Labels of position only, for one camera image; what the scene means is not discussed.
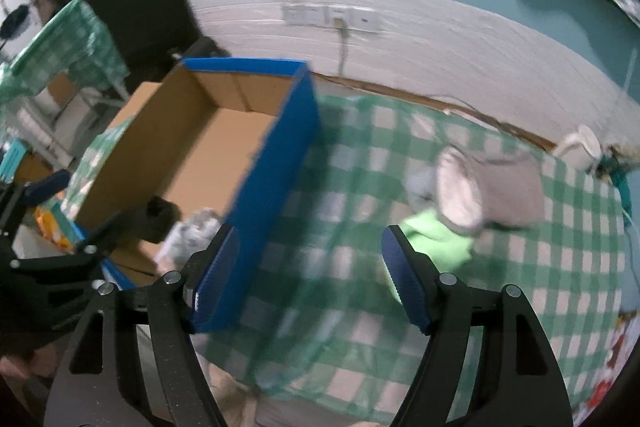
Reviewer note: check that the white plastic bags pile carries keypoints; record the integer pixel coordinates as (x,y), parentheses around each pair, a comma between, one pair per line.
(625,336)

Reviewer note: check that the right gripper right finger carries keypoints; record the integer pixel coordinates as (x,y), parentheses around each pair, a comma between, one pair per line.
(413,277)

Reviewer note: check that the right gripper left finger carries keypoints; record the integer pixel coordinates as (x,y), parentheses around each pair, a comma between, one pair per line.
(207,291)

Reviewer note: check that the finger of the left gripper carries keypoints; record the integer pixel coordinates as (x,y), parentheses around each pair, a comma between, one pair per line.
(38,192)
(150,222)

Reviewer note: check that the pink grey plastic bag bundle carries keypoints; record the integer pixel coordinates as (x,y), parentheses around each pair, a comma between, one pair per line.
(186,238)

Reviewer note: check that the light green cloth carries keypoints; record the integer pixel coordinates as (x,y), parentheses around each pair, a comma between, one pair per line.
(428,236)

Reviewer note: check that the grey plush slipper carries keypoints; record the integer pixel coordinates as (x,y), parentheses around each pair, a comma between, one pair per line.
(473,190)

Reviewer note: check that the blue cardboard box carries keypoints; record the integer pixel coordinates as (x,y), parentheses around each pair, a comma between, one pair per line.
(229,134)

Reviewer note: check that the green checkered tablecloth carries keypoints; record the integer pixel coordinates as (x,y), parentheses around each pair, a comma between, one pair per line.
(341,304)

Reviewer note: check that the teal plastic basket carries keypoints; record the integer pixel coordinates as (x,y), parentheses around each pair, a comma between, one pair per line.
(614,166)

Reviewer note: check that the white wall socket strip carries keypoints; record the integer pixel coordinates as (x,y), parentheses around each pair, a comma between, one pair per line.
(331,16)

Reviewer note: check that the white electric kettle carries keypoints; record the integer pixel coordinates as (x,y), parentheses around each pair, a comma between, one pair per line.
(580,149)

